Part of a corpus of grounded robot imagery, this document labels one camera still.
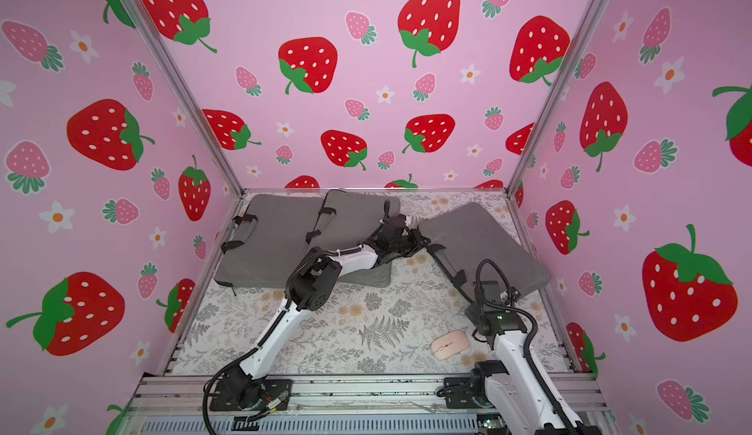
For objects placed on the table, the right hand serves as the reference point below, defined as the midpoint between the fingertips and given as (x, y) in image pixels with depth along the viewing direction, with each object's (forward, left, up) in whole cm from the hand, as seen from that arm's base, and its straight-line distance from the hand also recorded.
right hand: (476, 311), depth 85 cm
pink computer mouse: (-10, +8, -1) cm, 13 cm away
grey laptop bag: (+20, +70, +2) cm, 73 cm away
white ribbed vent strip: (-31, +41, -3) cm, 52 cm away
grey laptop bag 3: (+29, -1, -1) cm, 30 cm away
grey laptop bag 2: (+32, +43, +1) cm, 53 cm away
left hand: (+24, +11, +1) cm, 26 cm away
